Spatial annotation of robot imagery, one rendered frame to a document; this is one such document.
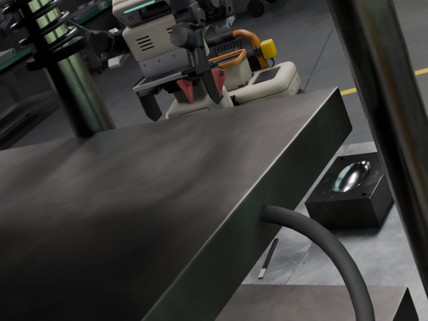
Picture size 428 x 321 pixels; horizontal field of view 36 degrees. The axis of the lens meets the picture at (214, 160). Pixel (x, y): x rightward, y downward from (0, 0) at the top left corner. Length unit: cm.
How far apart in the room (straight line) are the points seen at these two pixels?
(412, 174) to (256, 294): 27
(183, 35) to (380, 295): 128
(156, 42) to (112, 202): 173
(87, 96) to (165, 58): 144
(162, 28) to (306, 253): 116
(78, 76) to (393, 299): 47
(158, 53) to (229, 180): 181
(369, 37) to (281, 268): 78
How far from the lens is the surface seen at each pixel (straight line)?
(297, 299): 82
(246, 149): 60
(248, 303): 85
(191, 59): 198
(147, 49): 235
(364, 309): 48
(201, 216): 51
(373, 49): 66
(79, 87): 88
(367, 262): 128
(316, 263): 133
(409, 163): 70
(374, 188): 137
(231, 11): 222
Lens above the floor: 150
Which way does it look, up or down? 20 degrees down
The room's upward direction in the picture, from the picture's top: 24 degrees counter-clockwise
